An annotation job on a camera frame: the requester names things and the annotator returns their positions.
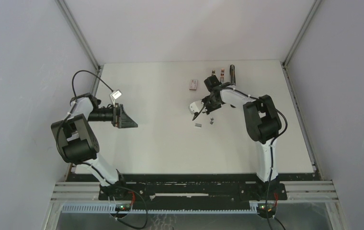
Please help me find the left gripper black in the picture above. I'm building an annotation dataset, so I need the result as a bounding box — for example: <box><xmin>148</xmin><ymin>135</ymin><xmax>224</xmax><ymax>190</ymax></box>
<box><xmin>87</xmin><ymin>103</ymin><xmax>137</xmax><ymax>129</ymax></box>

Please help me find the pink and white stapler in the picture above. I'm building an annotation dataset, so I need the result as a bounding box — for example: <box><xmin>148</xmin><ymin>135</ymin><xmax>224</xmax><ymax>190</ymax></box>
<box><xmin>220</xmin><ymin>69</ymin><xmax>225</xmax><ymax>83</ymax></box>

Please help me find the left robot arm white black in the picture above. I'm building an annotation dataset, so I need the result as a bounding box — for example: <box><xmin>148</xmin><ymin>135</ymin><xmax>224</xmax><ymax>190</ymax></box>
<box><xmin>51</xmin><ymin>93</ymin><xmax>138</xmax><ymax>200</ymax></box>

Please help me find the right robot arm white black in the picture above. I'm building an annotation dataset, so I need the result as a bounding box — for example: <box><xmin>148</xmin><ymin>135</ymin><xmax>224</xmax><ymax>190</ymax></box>
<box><xmin>193</xmin><ymin>75</ymin><xmax>288</xmax><ymax>199</ymax></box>

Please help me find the staple box red white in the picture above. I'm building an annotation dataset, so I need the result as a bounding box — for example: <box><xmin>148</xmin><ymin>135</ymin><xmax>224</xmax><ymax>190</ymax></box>
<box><xmin>189</xmin><ymin>79</ymin><xmax>198</xmax><ymax>91</ymax></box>

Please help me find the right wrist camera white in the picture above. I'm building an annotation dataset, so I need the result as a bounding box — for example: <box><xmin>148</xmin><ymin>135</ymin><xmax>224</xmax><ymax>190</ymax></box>
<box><xmin>188</xmin><ymin>100</ymin><xmax>207</xmax><ymax>115</ymax></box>

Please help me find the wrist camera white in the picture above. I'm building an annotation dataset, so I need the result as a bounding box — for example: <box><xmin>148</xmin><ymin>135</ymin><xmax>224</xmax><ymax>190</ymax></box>
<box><xmin>188</xmin><ymin>100</ymin><xmax>207</xmax><ymax>115</ymax></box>
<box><xmin>109</xmin><ymin>90</ymin><xmax>122</xmax><ymax>107</ymax></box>

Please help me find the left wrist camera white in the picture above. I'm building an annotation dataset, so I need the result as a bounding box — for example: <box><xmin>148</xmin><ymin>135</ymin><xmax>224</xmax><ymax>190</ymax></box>
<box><xmin>109</xmin><ymin>90</ymin><xmax>122</xmax><ymax>107</ymax></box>

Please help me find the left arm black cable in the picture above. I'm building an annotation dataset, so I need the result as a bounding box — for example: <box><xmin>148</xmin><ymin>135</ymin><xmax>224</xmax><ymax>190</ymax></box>
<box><xmin>56</xmin><ymin>70</ymin><xmax>114</xmax><ymax>172</ymax></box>

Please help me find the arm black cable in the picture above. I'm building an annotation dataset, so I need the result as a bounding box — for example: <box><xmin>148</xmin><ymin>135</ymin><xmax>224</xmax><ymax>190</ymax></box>
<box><xmin>191</xmin><ymin>89</ymin><xmax>289</xmax><ymax>219</ymax></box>
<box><xmin>56</xmin><ymin>70</ymin><xmax>114</xmax><ymax>172</ymax></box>

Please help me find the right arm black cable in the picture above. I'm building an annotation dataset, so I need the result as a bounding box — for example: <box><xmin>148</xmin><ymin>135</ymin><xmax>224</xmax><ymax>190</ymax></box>
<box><xmin>191</xmin><ymin>89</ymin><xmax>289</xmax><ymax>219</ymax></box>

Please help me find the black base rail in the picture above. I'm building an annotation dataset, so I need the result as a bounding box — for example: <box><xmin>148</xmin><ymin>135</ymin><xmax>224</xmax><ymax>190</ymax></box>
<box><xmin>98</xmin><ymin>173</ymin><xmax>288</xmax><ymax>211</ymax></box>

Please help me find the white cable duct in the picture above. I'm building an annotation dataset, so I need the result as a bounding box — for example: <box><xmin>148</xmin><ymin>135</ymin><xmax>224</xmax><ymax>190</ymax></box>
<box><xmin>61</xmin><ymin>204</ymin><xmax>259</xmax><ymax>214</ymax></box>

